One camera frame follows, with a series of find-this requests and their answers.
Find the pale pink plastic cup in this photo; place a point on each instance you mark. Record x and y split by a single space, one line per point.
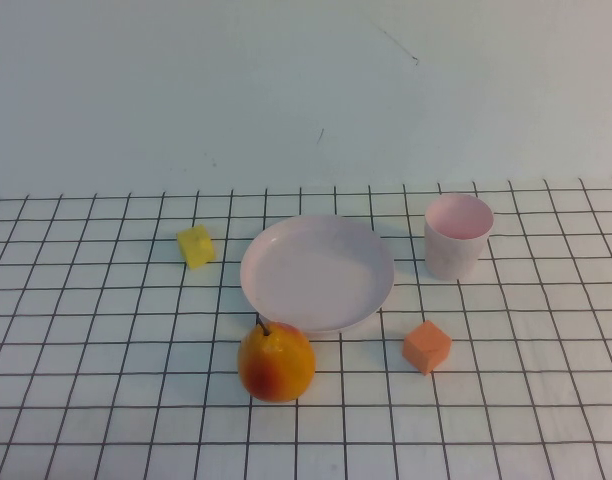
453 250

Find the pale pink round plate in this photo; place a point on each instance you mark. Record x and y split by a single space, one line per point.
316 275

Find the yellow cube block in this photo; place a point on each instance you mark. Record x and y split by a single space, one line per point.
196 246

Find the yellow orange pear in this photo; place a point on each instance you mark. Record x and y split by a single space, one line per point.
276 367

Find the orange cube block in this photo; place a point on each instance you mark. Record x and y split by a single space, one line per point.
426 347

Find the white black-grid tablecloth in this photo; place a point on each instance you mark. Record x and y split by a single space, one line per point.
136 350

